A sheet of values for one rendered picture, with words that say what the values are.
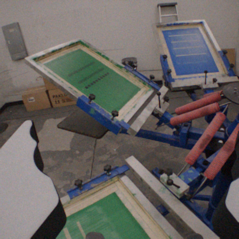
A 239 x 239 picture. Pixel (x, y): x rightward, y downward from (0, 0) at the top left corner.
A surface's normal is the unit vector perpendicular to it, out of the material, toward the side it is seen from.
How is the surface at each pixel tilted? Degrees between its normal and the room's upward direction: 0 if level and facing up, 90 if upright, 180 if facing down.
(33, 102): 90
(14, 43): 90
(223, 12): 90
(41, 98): 90
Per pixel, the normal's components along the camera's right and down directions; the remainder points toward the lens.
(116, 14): 0.00, 0.54
